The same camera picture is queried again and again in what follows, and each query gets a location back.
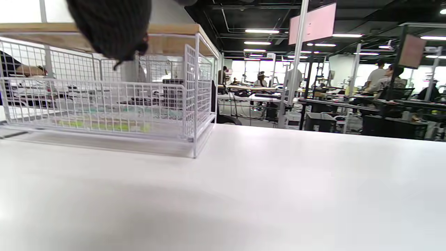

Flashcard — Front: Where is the teal double-ended highlighter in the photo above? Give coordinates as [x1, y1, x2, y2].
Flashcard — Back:
[84, 105, 182, 119]

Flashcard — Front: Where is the white wire basket drawer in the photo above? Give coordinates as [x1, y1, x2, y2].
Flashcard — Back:
[0, 77, 189, 140]

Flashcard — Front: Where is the yellow-green double-ended highlighter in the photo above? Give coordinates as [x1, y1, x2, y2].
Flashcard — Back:
[57, 119, 151, 134]

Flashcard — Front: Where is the pink hanging screen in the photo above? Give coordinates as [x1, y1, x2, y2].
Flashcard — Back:
[398, 34, 426, 69]
[288, 3, 337, 45]

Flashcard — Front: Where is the wooden top wire rack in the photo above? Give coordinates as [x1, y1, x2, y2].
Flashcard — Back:
[0, 23, 222, 159]

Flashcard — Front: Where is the white desk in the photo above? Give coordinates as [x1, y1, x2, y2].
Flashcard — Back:
[218, 85, 301, 121]

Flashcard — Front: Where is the grey standing desk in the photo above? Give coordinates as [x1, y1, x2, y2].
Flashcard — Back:
[299, 98, 446, 140]

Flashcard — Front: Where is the person's right hand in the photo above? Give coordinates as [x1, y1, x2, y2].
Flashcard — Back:
[66, 0, 152, 70]

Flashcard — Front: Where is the aluminium profile post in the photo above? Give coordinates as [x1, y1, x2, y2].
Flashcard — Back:
[278, 0, 309, 129]

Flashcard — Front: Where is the black computer tower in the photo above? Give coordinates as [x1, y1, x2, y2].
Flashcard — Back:
[304, 112, 337, 133]

